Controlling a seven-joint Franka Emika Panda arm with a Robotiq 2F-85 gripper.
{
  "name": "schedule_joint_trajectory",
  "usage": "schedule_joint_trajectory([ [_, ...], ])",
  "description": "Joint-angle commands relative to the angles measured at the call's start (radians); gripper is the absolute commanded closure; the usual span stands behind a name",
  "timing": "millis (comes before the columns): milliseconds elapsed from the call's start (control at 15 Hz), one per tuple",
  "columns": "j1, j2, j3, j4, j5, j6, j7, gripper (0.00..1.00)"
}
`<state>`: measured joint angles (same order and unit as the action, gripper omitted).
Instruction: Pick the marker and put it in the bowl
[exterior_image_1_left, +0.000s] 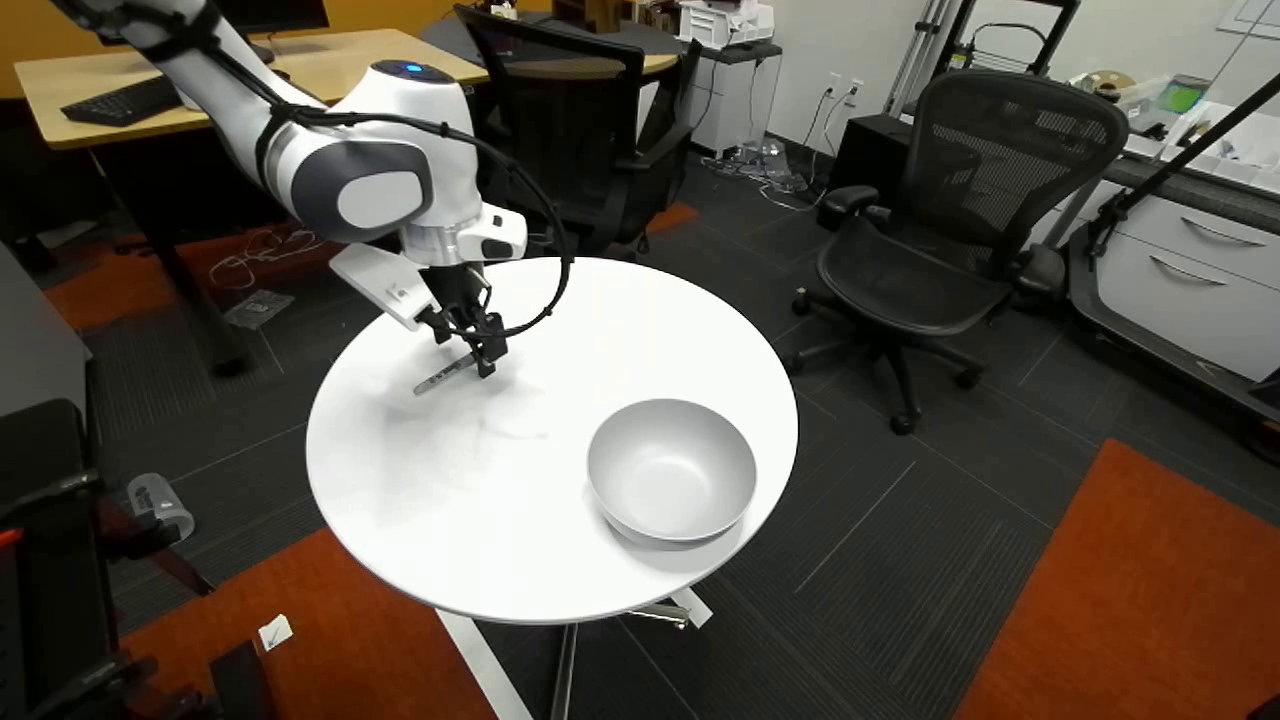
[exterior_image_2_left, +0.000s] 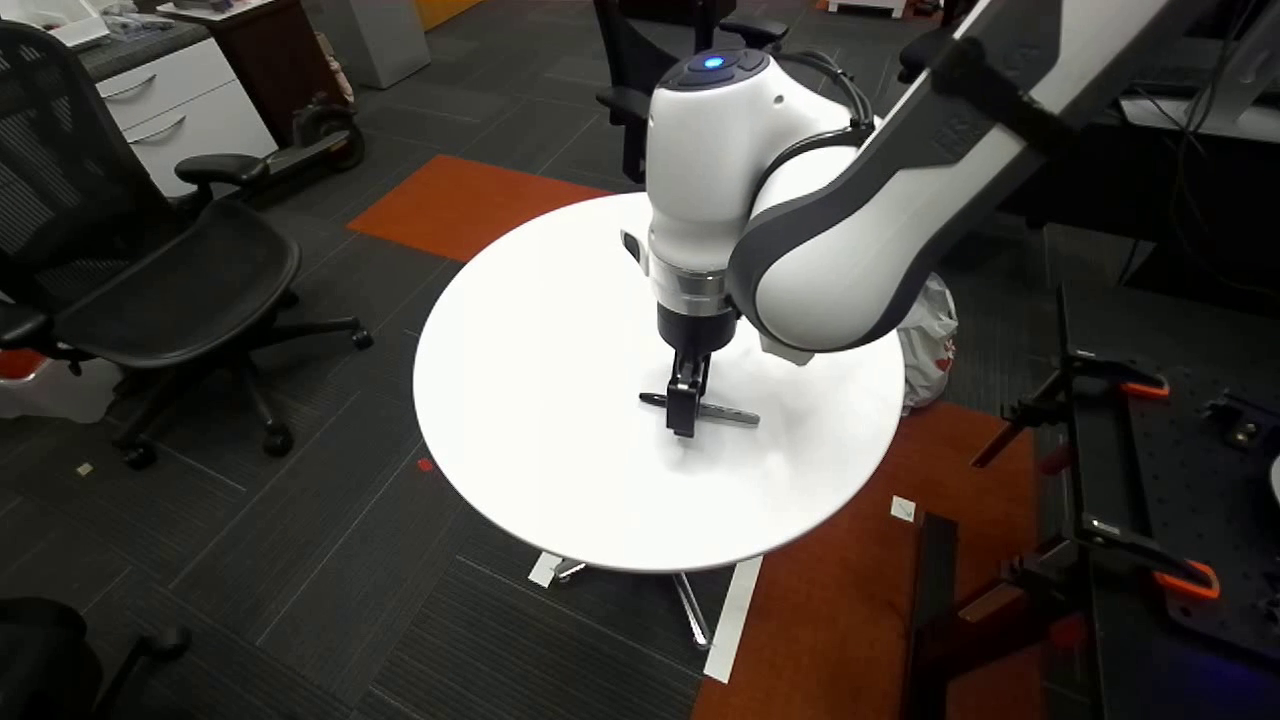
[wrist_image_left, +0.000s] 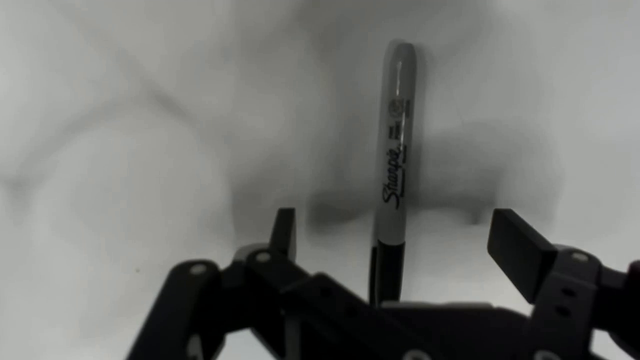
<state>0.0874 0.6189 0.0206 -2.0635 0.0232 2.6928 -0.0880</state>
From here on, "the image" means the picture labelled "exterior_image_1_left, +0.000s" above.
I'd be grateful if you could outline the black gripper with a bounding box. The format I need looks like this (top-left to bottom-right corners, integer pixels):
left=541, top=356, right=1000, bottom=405
left=419, top=261, right=514, bottom=384

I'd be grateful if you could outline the black and grey marker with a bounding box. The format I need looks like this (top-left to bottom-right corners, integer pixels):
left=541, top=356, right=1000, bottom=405
left=409, top=352, right=478, bottom=398

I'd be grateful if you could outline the grey round bowl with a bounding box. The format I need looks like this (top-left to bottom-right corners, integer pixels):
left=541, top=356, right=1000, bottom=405
left=585, top=394, right=758, bottom=553

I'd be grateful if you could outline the black high-back office chair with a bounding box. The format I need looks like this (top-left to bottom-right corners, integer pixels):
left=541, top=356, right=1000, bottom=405
left=457, top=2, right=705, bottom=256

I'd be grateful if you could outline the white metal table base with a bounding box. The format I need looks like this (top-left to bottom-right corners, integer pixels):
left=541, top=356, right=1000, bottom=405
left=434, top=585, right=715, bottom=720

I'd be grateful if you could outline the light wooden desk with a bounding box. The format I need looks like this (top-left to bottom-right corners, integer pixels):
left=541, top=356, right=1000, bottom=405
left=12, top=22, right=490, bottom=152

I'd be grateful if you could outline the small white cupboard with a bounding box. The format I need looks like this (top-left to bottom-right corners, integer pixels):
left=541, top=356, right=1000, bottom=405
left=686, top=39, right=789, bottom=161

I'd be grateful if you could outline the small white paper scrap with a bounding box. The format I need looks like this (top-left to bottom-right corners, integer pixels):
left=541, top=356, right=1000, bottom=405
left=255, top=611, right=301, bottom=656

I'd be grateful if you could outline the white printer box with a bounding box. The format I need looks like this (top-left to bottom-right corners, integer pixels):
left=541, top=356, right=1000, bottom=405
left=676, top=0, right=779, bottom=52

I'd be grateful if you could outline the black floor box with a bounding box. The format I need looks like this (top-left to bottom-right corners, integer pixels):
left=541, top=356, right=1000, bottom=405
left=839, top=108, right=928, bottom=206

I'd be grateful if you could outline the black keyboard on wooden desk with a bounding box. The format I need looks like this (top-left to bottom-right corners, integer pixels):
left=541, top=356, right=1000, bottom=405
left=55, top=70, right=182, bottom=132

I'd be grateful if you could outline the black box cabinet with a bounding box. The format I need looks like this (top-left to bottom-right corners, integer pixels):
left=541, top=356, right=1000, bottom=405
left=0, top=242, right=98, bottom=529

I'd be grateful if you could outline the black mesh office chair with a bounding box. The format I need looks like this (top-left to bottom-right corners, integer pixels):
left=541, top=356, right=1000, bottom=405
left=789, top=68, right=1136, bottom=438

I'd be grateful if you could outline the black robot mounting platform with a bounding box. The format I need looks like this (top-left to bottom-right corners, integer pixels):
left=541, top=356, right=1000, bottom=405
left=0, top=394, right=136, bottom=720

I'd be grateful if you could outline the black tripod stand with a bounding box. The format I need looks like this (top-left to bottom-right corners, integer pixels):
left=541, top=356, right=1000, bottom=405
left=901, top=0, right=1059, bottom=87

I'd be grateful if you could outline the white drawer cabinet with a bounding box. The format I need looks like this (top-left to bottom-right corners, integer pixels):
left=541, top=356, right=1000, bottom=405
left=1092, top=184, right=1280, bottom=392

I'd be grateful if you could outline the black kick scooter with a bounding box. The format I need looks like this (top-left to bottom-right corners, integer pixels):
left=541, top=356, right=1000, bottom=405
left=1059, top=70, right=1280, bottom=433

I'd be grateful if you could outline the black upright post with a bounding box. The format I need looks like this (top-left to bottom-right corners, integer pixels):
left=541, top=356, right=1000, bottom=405
left=202, top=636, right=286, bottom=720

